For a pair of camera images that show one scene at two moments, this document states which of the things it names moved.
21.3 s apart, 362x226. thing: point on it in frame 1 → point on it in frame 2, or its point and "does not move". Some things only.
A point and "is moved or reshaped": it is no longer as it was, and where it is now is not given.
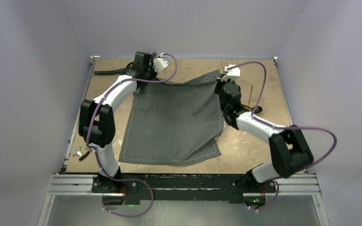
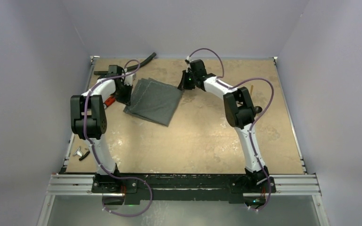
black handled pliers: [84, 156] does not move
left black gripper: [154, 73] → [126, 100]
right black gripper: [219, 88] → [185, 82]
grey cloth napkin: [174, 123] is moved or reshaped
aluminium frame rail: [83, 185] does not move
